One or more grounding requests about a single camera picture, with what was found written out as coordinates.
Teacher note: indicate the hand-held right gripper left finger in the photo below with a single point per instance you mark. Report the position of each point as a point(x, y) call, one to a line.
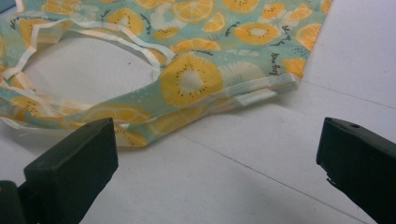
point(74, 168)

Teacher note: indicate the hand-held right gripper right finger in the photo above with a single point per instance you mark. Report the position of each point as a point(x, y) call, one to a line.
point(361, 165)

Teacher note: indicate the citrus print fabric bag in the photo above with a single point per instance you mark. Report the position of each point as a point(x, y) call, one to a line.
point(193, 81)

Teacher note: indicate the wooden table with white mat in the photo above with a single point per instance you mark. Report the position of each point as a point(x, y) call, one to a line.
point(249, 186)

